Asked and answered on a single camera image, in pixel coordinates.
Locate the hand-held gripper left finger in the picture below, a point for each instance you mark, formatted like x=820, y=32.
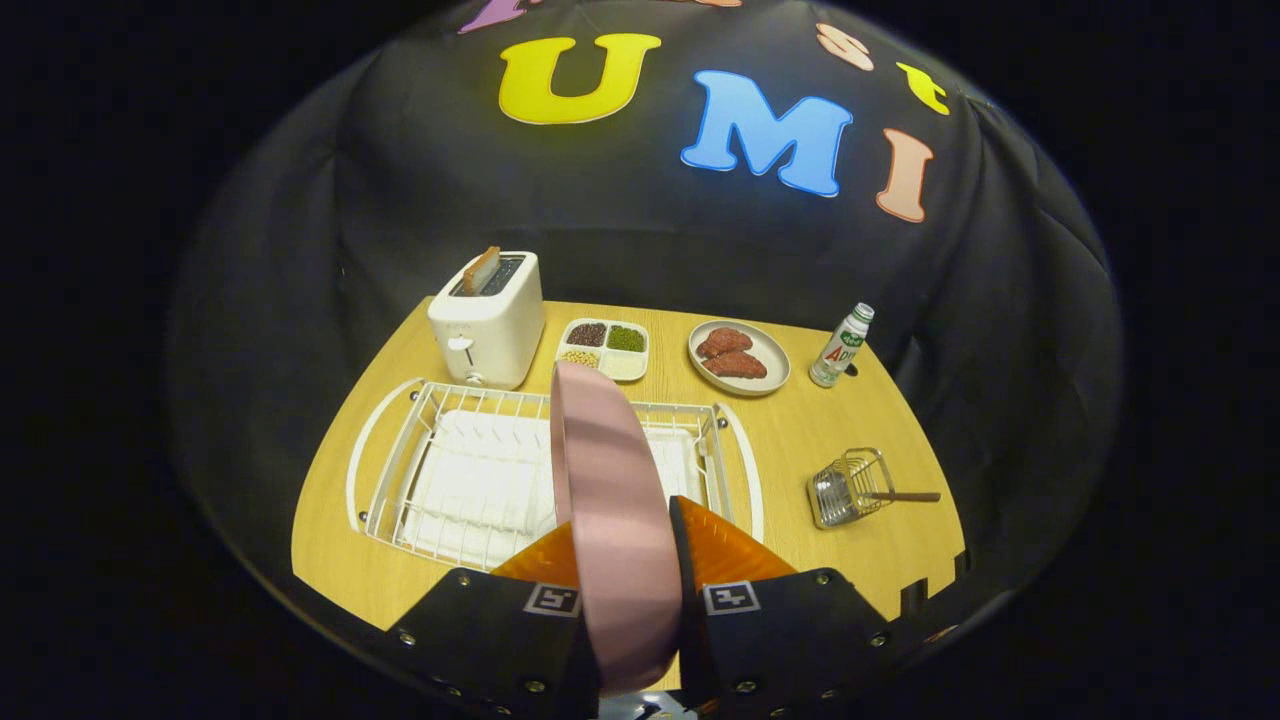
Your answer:
x=480, y=640

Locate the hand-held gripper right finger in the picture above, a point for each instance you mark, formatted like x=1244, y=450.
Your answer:
x=682, y=545

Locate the pink plate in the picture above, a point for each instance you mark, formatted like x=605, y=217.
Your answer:
x=615, y=520

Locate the beige meat plate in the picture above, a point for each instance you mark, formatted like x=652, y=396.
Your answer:
x=773, y=362

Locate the white drip tray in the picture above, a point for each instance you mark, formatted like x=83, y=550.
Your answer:
x=480, y=490

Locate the white divided bean tray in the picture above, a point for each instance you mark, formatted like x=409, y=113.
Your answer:
x=625, y=368

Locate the red meat piece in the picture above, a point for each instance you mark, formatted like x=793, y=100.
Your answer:
x=725, y=342
x=735, y=365

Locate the white drink bottle green label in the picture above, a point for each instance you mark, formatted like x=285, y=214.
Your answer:
x=838, y=352

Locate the white toaster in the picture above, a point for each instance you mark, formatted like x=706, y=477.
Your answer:
x=490, y=335

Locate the toast slice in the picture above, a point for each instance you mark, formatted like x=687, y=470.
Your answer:
x=482, y=272

